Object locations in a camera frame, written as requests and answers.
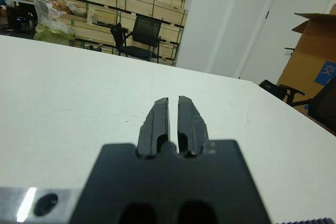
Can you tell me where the black mesh office chair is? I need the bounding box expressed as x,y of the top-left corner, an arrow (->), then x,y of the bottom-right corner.
110,14 -> 163,64

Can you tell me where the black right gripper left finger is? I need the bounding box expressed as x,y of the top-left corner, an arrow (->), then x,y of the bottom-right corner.
135,97 -> 171,160

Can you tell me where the large brown cardboard box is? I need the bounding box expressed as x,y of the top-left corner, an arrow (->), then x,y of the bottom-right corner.
277,2 -> 336,110

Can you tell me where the yellow-green sack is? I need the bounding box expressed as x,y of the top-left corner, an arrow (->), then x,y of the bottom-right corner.
35,22 -> 76,47

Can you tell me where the black armchair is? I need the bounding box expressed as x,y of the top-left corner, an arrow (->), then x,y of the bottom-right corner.
258,76 -> 336,137

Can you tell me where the black computer tower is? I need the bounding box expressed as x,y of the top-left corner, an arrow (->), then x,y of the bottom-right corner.
5,5 -> 37,33

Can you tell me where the orange packet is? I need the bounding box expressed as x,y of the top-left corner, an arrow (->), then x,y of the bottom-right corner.
51,0 -> 77,14

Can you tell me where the white door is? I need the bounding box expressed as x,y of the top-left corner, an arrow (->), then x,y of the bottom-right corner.
238,0 -> 336,84

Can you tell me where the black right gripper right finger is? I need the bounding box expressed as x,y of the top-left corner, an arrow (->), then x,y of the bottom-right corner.
176,95 -> 211,158

